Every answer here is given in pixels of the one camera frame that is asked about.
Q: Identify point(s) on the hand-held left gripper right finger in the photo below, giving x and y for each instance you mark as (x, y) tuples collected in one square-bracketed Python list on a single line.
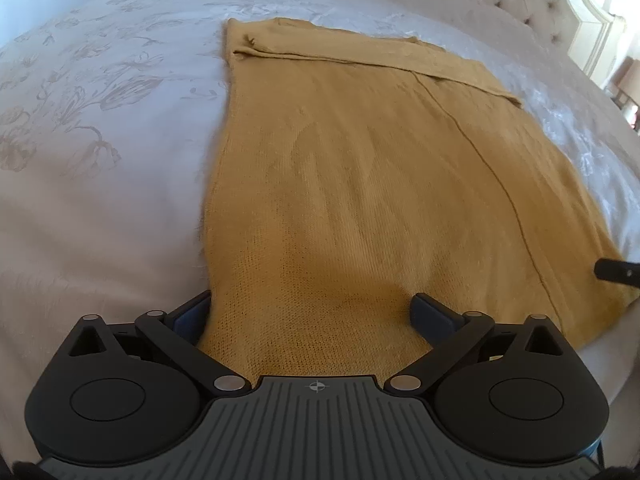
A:
[(425, 315)]

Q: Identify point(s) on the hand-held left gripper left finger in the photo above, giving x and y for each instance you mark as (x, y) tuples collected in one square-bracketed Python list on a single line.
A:
[(192, 317)]

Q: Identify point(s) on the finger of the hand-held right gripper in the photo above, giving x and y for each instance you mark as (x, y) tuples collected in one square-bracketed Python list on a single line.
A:
[(620, 270)]

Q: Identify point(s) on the yellow knit sweater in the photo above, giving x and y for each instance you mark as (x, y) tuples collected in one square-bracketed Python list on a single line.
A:
[(350, 185)]

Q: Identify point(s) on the white floral bedspread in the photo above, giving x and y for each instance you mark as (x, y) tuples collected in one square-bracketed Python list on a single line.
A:
[(100, 185)]

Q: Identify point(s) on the beige shade table lamp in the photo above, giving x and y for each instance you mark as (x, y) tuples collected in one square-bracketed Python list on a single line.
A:
[(627, 77)]

